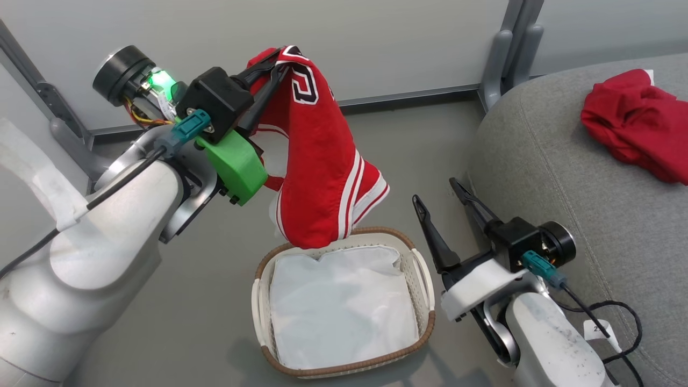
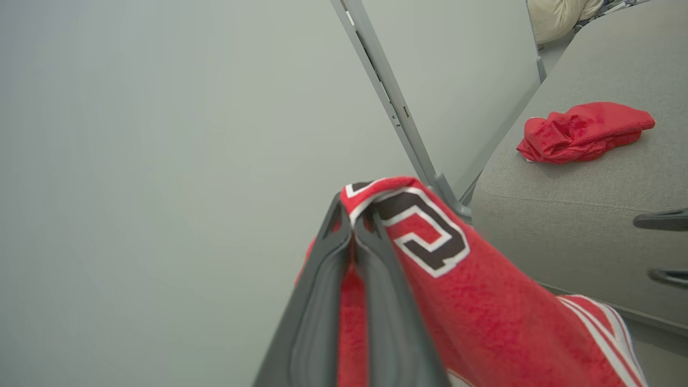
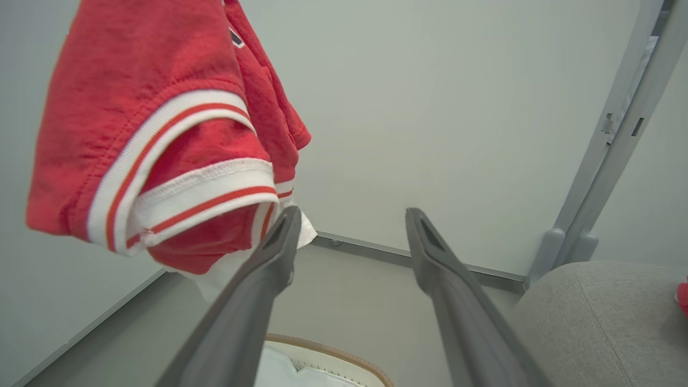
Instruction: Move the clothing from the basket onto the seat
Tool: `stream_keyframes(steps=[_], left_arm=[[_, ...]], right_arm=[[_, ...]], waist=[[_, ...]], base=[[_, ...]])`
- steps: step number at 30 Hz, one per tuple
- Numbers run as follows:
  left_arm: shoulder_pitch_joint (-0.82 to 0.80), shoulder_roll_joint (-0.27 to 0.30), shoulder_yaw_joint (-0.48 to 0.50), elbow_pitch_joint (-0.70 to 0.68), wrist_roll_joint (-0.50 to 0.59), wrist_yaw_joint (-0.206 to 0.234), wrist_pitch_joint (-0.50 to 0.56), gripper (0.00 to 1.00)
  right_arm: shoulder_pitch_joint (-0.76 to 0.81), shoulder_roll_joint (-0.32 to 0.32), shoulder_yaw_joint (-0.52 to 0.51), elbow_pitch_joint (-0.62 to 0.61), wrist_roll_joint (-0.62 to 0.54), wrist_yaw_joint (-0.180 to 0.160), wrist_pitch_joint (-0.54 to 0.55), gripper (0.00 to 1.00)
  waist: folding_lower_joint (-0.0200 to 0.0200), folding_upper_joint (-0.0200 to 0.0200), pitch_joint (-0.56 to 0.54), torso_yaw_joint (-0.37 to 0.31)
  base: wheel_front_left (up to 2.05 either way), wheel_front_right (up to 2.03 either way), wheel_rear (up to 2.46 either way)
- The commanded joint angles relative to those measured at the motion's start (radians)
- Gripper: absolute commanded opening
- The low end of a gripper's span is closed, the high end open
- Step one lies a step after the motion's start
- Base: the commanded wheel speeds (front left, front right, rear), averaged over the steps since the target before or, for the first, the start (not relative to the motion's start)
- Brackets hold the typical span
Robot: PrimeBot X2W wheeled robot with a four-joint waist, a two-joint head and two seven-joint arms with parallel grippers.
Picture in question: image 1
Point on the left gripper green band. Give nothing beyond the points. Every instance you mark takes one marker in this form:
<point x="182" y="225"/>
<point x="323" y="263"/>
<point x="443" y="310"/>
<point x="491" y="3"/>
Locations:
<point x="215" y="102"/>

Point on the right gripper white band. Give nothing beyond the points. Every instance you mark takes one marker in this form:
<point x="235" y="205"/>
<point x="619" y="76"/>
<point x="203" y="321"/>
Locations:
<point x="510" y="242"/>

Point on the red numbered basketball jersey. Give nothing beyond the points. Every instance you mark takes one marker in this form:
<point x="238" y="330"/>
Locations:
<point x="317" y="161"/>

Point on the plain red garment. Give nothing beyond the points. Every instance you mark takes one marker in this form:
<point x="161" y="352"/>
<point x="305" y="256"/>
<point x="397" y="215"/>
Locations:
<point x="639" y="123"/>

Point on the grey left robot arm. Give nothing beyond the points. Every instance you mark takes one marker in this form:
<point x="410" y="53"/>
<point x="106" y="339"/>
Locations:
<point x="97" y="258"/>

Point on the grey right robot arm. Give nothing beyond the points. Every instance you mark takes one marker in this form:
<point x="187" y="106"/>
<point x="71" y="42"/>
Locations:
<point x="548" y="338"/>

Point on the grey fabric sofa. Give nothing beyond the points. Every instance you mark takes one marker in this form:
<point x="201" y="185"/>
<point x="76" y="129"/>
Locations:
<point x="591" y="177"/>

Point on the white woven laundry basket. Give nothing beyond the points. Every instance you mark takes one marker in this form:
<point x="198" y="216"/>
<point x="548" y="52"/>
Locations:
<point x="424" y="306"/>

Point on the white basket liner cloth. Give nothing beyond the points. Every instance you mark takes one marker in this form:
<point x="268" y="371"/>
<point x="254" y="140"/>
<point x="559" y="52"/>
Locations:
<point x="344" y="306"/>

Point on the small white paper label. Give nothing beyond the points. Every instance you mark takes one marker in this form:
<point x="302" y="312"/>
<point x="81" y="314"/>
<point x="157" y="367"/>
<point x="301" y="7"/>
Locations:
<point x="596" y="329"/>

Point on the grey partition foot with caster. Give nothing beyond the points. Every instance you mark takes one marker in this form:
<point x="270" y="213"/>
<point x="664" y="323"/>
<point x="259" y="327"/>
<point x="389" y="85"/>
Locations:
<point x="75" y="148"/>

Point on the grey partition post bracket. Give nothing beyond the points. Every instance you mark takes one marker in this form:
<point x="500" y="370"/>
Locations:
<point x="497" y="64"/>

